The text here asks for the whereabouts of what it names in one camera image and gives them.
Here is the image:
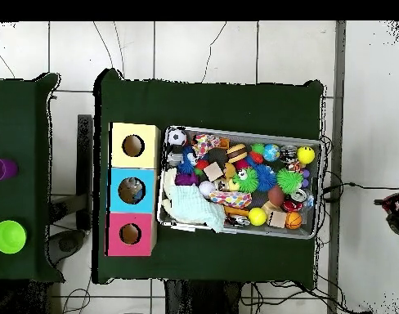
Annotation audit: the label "mint green cloth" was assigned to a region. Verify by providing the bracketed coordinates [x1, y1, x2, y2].
[168, 184, 226, 234]

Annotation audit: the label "wooden box with three holes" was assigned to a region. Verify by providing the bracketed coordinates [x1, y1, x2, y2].
[106, 121, 163, 258]

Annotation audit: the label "clear mesh bin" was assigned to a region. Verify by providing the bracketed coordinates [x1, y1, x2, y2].
[155, 123, 323, 241]

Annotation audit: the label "small wooden block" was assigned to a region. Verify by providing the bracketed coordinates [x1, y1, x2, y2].
[202, 161, 224, 182]

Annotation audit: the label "brown burger toy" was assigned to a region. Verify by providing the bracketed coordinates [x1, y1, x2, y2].
[226, 143, 249, 164]

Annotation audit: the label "small soccer ball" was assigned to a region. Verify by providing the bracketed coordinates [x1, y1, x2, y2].
[167, 127, 188, 148]

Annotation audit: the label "green spiky ball with eyes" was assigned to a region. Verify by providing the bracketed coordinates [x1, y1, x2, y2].
[232, 167, 260, 194]

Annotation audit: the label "large blue spiky ball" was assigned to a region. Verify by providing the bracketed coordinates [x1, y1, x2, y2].
[254, 164, 278, 193]

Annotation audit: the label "plain yellow ball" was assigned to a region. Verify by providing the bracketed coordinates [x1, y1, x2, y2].
[248, 207, 268, 227]

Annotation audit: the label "small orange basketball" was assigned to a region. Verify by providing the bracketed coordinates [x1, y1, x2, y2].
[285, 212, 304, 231]

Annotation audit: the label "yellow smiley ball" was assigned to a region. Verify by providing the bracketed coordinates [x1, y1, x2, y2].
[297, 146, 316, 165]

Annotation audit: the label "purple cup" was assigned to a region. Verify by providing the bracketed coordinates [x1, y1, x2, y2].
[0, 156, 20, 183]

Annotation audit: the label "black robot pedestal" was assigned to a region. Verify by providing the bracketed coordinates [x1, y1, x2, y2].
[165, 280, 253, 314]

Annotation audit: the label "black cable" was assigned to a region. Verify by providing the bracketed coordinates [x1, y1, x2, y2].
[320, 179, 399, 197]

